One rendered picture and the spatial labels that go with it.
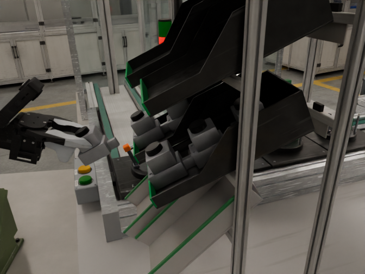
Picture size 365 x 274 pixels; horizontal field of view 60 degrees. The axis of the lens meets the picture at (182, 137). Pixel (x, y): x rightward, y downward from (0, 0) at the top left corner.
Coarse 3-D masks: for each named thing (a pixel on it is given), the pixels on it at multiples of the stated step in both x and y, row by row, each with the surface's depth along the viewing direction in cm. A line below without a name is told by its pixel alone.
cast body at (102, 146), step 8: (80, 128) 67; (88, 128) 66; (96, 128) 67; (80, 136) 65; (88, 136) 64; (96, 136) 65; (104, 136) 68; (96, 144) 65; (104, 144) 66; (112, 144) 68; (80, 152) 67; (88, 152) 66; (96, 152) 66; (104, 152) 66; (88, 160) 67; (96, 160) 67
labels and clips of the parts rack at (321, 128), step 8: (336, 8) 47; (328, 24) 50; (336, 24) 49; (344, 24) 47; (320, 32) 52; (328, 32) 51; (336, 32) 49; (344, 32) 47; (328, 40) 51; (336, 40) 49; (344, 40) 48; (288, 80) 61; (320, 104) 54; (312, 120) 57; (320, 128) 56
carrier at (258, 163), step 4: (256, 160) 107; (260, 160) 107; (264, 160) 107; (256, 164) 105; (260, 164) 105; (264, 164) 105; (268, 164) 105; (256, 168) 103; (260, 168) 103; (264, 168) 103; (268, 168) 104
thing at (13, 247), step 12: (0, 192) 82; (0, 204) 81; (0, 216) 80; (12, 216) 86; (0, 228) 79; (12, 228) 86; (0, 240) 79; (12, 240) 86; (0, 252) 78; (12, 252) 85; (0, 264) 79
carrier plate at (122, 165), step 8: (112, 160) 110; (120, 160) 110; (128, 160) 109; (120, 168) 105; (128, 168) 105; (120, 176) 100; (128, 176) 100; (120, 184) 96; (128, 184) 96; (120, 192) 93; (128, 192) 92
